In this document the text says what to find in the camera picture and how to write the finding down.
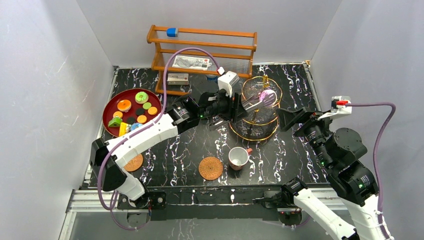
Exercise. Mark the blue bottle cap jar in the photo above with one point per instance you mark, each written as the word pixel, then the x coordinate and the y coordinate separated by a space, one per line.
pixel 212 78

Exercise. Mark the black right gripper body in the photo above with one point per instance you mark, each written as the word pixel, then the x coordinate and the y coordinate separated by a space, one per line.
pixel 313 127

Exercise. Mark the small white red box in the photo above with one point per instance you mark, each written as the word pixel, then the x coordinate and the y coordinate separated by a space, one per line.
pixel 181 79

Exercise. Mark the yellow striped toy cake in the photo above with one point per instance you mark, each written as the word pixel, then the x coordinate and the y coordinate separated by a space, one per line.
pixel 124 128

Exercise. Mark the orange round cookie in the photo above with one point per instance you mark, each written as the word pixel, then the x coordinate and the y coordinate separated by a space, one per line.
pixel 142 119
pixel 152 111

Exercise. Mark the blue white eraser block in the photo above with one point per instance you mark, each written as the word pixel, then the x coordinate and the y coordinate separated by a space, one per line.
pixel 172 32

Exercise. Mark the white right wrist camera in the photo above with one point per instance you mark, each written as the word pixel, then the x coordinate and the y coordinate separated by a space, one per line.
pixel 338 108

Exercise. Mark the orange white round cake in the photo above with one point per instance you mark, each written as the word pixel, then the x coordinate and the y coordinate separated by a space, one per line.
pixel 124 105

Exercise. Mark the woven rattan coaster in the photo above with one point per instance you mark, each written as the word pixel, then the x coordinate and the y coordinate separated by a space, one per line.
pixel 135 163
pixel 210 168

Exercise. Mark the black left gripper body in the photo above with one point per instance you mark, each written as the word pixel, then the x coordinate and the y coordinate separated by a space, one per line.
pixel 234 105

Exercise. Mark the green round cookie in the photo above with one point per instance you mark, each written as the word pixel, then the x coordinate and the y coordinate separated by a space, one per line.
pixel 146 105

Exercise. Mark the red round tray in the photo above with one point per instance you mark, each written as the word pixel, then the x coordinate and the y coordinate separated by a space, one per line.
pixel 111 107

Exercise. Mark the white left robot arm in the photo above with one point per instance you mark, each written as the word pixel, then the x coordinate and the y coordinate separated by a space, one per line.
pixel 108 158

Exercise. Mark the left woven rattan coaster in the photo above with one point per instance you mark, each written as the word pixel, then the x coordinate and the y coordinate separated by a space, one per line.
pixel 135 163

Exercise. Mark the green frosted donut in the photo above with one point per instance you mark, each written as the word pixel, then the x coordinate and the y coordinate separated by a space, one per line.
pixel 141 97

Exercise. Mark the pink frosted donut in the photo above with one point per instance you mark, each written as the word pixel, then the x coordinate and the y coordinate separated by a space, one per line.
pixel 268 97

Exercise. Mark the wooden shelf rack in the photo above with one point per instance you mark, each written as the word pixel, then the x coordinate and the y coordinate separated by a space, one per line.
pixel 200 51

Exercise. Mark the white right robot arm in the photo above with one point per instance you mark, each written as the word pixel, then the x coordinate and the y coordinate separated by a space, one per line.
pixel 339 153

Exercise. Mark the white plastic packet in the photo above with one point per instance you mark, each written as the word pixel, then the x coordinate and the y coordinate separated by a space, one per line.
pixel 188 62

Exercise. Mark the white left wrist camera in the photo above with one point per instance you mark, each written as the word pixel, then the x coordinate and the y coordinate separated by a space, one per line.
pixel 226 80

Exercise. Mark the pink floral mug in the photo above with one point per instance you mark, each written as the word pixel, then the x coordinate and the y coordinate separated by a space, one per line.
pixel 238 157

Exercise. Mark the centre woven rattan coaster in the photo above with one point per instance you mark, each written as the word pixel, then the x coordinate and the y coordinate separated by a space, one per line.
pixel 210 168

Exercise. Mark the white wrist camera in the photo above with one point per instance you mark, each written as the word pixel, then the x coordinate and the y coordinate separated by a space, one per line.
pixel 338 108
pixel 226 80

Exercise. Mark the black round cookie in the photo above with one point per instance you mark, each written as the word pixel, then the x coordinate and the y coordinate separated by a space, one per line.
pixel 139 111
pixel 131 120

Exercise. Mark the green triangular toy cake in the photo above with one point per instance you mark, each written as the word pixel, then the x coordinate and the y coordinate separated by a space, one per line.
pixel 115 122

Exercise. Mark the small orange macaron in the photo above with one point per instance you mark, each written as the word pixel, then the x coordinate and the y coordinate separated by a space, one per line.
pixel 117 114

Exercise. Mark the three-tier glass gold stand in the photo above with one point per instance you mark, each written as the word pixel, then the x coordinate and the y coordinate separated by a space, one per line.
pixel 261 123

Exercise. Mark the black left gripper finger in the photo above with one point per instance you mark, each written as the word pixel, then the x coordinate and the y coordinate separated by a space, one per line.
pixel 238 111
pixel 217 124

